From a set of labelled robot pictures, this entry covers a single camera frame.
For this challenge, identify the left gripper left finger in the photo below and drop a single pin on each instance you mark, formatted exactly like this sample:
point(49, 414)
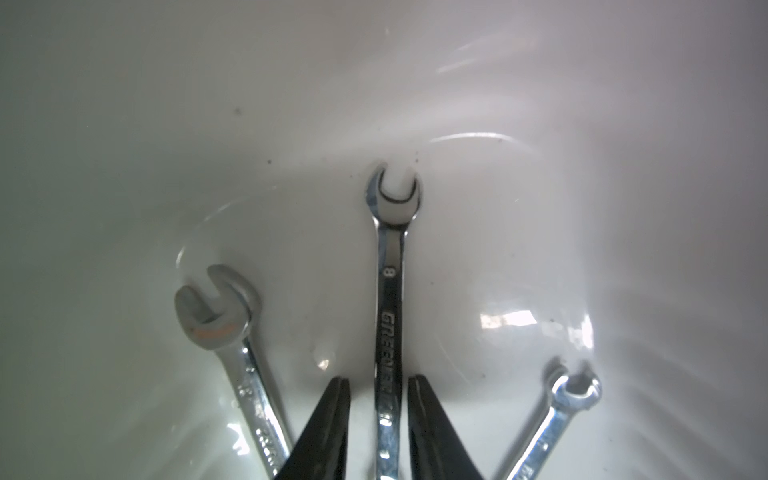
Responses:
point(321, 450)

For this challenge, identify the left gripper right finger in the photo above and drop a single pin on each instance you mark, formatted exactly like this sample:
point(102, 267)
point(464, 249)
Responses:
point(436, 451)

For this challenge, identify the tiny silver wrench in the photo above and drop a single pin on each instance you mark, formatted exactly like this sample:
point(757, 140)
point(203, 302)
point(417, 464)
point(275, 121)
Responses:
point(565, 395)

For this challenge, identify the silver wrench pair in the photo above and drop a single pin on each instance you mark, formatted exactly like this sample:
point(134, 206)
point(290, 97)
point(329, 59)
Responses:
point(225, 330)

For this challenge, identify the white plastic storage box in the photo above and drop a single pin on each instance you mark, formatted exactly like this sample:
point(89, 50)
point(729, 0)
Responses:
point(594, 191)

